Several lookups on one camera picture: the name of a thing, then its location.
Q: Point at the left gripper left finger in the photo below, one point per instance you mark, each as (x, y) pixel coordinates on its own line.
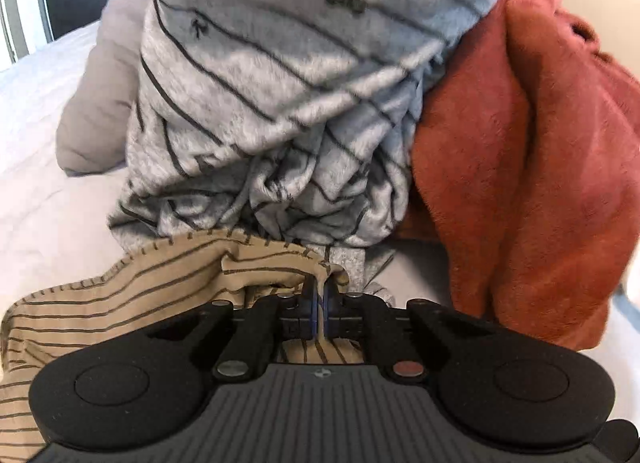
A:
(259, 333)

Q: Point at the white bed sheet mattress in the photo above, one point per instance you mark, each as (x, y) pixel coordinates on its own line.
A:
(53, 226)

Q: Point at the tan striped shirt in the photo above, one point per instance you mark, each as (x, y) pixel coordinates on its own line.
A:
(161, 280)

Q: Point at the grey striped garment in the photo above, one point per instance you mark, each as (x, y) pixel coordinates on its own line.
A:
(291, 119)

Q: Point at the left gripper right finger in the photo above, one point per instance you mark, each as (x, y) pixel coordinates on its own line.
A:
(379, 331)

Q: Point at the grey pillow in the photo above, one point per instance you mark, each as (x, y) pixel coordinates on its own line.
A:
(92, 133)

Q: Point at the rust red fleece blanket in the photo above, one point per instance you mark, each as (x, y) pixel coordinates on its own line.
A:
(526, 168)

